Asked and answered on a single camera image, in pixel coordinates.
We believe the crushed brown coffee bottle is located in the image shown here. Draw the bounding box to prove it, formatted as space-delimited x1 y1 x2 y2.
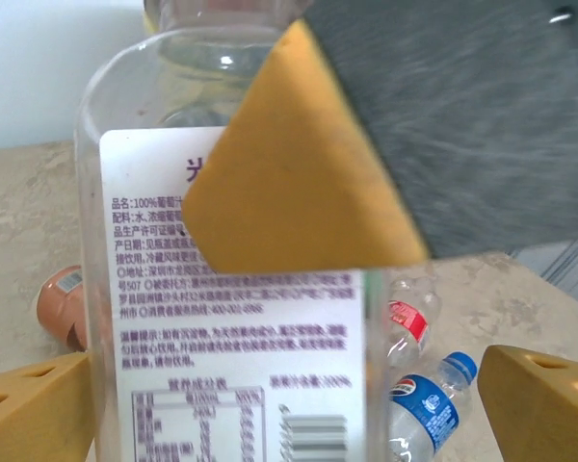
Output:
36 264 91 350

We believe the clear bottle red label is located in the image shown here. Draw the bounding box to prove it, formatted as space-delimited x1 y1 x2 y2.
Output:
384 276 443 370

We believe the clear juice bottle white label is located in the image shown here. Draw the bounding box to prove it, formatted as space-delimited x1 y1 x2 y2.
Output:
71 0 391 462

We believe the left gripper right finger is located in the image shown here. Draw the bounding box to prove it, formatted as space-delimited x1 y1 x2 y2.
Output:
477 344 578 462

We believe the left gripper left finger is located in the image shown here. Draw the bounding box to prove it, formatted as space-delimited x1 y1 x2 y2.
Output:
0 350 95 462

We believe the Pepsi-logo water bottle blue cap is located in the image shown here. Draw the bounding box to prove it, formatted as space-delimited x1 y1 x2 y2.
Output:
387 350 479 462

